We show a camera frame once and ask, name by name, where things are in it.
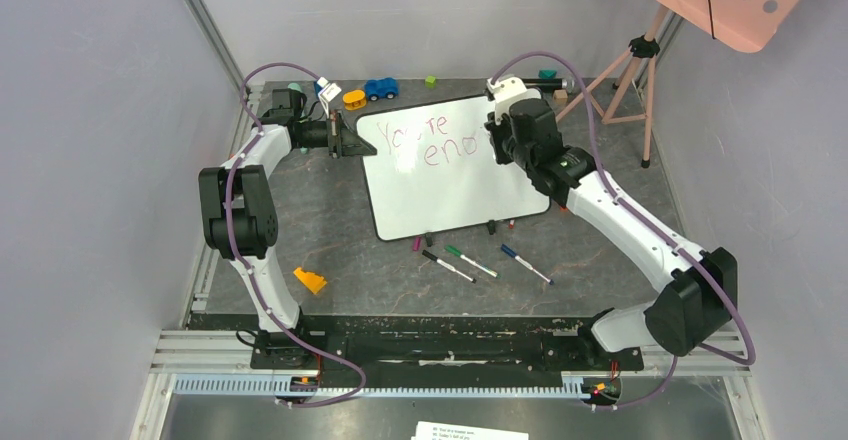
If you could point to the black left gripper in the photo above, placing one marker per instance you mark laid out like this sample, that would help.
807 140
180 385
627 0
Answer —
343 140

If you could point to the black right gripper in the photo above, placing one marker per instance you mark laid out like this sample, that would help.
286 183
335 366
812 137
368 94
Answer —
497 137

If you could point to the white whiteboard with black frame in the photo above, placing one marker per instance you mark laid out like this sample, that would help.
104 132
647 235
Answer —
434 170

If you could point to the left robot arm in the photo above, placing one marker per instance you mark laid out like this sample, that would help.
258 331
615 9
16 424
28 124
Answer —
240 220

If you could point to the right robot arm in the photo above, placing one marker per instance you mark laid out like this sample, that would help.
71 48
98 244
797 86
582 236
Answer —
696 289

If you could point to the black flashlight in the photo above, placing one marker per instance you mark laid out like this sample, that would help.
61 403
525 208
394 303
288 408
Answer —
550 85

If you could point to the blue toy car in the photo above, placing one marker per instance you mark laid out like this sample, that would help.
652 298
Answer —
385 88

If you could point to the wooden cube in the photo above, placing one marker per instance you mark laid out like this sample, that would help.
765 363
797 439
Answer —
560 97

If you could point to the teal block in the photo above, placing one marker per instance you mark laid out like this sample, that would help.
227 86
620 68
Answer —
547 73

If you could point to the blue capped marker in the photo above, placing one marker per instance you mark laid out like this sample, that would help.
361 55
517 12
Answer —
526 264

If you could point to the green capped marker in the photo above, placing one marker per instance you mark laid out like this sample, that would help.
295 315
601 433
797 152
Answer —
456 252

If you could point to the black capped marker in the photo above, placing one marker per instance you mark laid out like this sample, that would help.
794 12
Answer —
434 258

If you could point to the orange wedge block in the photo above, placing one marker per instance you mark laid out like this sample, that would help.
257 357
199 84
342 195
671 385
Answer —
311 281

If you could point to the white paper sheet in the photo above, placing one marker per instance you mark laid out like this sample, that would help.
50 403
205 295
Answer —
441 431

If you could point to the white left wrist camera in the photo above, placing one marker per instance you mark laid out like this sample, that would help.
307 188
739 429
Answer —
326 93

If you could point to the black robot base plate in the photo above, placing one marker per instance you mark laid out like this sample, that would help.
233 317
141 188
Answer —
334 351

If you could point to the aluminium frame profile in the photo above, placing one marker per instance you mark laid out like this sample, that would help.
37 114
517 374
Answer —
215 38

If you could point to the white cable duct rail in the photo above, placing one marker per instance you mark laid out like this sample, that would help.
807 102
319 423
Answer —
287 386

